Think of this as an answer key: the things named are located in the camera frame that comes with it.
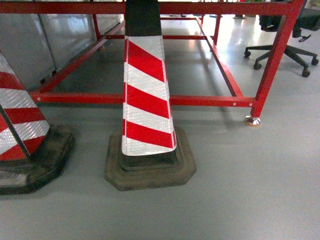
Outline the red metal table frame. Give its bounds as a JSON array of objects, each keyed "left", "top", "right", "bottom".
[{"left": 0, "top": 0, "right": 303, "bottom": 126}]

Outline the left red white traffic cone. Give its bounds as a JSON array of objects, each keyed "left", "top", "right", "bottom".
[{"left": 0, "top": 56, "right": 75, "bottom": 195}]

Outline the black office chair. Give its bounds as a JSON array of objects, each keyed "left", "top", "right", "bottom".
[{"left": 244, "top": 8, "right": 320, "bottom": 78}]

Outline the red white traffic cone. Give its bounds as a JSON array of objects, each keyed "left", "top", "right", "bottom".
[
  {"left": 105, "top": 0, "right": 196, "bottom": 191},
  {"left": 0, "top": 56, "right": 75, "bottom": 195}
]

